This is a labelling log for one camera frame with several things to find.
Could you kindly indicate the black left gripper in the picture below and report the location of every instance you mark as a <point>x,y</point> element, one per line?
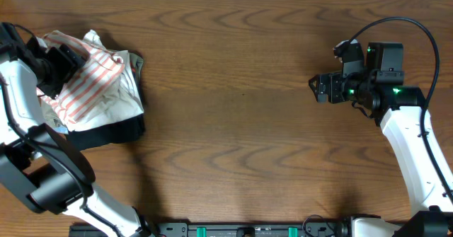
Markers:
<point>67,64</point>

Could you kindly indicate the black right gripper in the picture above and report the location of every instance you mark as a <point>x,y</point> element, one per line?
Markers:
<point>335,79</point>

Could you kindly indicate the red white striped shirt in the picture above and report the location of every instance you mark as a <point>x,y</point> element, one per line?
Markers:
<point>80,94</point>

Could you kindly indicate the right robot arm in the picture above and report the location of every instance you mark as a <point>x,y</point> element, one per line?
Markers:
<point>423,166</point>

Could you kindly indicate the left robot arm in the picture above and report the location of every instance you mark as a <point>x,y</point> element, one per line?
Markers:
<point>38,166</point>

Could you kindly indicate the white folded garment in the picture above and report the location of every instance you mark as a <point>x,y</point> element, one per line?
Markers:
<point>102,92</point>

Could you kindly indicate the black folded garment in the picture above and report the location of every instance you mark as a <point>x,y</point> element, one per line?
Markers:
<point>116,133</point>

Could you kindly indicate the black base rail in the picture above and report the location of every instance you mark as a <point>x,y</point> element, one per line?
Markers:
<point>311,228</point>

